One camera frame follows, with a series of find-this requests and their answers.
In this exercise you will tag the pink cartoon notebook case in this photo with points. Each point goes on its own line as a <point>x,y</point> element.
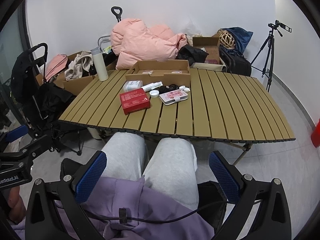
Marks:
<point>173,97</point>

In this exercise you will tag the pink puffy down jacket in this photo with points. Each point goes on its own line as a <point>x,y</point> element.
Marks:
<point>133,41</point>

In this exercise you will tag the woven rattan ball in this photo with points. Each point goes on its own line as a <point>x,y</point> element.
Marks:
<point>226,39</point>

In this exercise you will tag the white insulated water bottle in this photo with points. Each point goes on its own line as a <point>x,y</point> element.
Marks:
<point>99,64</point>

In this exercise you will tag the white spray bottle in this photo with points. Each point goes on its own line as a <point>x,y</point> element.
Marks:
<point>152,86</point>

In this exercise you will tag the grey metal chair frame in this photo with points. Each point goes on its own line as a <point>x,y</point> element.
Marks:
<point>104,42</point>

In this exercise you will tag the open cardboard box behind table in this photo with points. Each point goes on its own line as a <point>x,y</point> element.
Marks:
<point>210,45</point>

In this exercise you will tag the folding slatted camping table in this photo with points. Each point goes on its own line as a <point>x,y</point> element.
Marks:
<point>233,109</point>

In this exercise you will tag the cardboard box with clothes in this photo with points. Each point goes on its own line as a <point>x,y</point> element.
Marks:
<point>73,86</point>

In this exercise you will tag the brown cardboard tray box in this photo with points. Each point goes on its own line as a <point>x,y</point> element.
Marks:
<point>168,72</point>

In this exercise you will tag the beige clothing bundle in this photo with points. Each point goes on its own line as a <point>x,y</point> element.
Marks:
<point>81,63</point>

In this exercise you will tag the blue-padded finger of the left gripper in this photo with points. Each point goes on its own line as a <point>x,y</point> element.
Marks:
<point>17,133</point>

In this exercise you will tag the black folding cart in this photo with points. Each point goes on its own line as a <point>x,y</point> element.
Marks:
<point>42,104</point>

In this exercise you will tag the round white jar lid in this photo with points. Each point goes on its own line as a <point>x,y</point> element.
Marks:
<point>154,93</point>

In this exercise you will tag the person's grey trousers legs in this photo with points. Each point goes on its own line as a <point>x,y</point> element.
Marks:
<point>171,170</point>

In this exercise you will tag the black backpack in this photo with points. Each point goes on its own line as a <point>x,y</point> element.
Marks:
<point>235,62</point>

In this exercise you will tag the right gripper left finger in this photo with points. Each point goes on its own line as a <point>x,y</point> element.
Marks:
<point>87,176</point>

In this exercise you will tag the black camera tripod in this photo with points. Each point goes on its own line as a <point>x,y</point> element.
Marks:
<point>269,43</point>

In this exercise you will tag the person's left hand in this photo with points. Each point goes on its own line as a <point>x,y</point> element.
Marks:
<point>15,202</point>

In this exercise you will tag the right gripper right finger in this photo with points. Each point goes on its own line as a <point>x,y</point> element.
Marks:
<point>227,175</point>

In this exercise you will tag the dark blue fabric bag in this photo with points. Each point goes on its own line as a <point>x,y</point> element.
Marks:
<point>241,36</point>

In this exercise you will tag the black cart handle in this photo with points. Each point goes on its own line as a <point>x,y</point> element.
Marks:
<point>117,11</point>

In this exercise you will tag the pink bag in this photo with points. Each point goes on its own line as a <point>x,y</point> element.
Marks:
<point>55,66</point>

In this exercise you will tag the white contact lens case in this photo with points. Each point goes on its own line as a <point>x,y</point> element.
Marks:
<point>185,89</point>

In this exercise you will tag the black garment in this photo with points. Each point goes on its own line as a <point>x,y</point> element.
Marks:
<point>192,55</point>

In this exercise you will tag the red rectangular box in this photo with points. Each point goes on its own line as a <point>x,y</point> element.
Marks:
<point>134,100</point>

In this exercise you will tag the red object at right edge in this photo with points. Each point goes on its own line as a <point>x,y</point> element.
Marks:
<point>315,136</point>

